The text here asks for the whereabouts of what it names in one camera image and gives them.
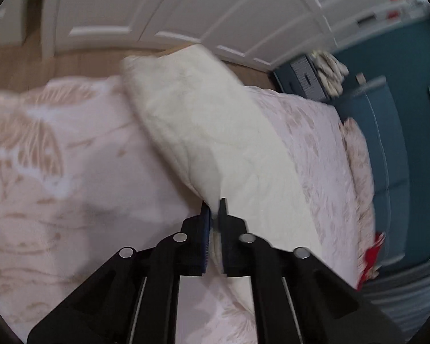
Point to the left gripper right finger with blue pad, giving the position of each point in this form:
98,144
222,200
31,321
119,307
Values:
236,254

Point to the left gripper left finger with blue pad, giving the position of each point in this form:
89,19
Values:
196,246

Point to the cream quilted jacket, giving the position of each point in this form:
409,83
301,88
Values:
278,160

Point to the pink butterfly bedspread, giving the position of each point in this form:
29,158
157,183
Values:
79,179

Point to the red garment on bed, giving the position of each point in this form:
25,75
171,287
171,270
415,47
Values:
368,262

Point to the pink floral pillow left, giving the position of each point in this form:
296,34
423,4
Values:
363,182

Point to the dark blue nightstand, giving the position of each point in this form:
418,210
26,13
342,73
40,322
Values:
299,76

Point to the grey curtain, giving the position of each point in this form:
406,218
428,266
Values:
404,297

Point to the blue upholstered headboard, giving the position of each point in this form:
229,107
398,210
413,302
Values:
372,106

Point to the stack of cream folded cloths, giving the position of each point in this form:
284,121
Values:
330,71

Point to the white wardrobe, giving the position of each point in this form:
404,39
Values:
261,34

